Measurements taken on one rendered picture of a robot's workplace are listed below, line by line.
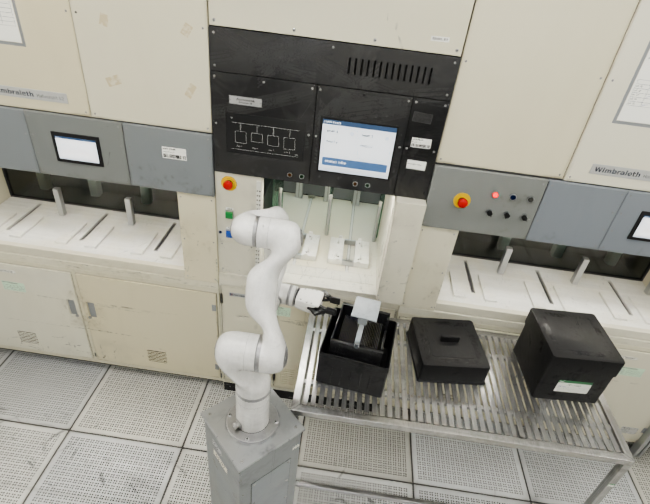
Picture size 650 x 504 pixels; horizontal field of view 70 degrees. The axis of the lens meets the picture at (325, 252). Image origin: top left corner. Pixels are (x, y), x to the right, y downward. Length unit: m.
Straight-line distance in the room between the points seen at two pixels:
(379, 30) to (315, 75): 0.27
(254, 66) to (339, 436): 1.92
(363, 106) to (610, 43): 0.83
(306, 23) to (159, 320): 1.65
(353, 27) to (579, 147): 0.93
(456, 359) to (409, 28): 1.28
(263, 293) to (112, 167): 1.00
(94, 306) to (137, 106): 1.17
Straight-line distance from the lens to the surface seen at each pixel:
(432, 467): 2.75
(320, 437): 2.72
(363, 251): 2.44
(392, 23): 1.73
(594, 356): 2.12
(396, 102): 1.78
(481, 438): 1.96
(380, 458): 2.70
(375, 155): 1.85
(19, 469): 2.86
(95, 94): 2.08
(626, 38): 1.91
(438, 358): 2.02
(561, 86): 1.89
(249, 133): 1.89
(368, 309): 1.80
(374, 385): 1.89
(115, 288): 2.58
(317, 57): 1.76
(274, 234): 1.42
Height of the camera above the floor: 2.27
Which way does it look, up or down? 35 degrees down
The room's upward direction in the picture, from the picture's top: 7 degrees clockwise
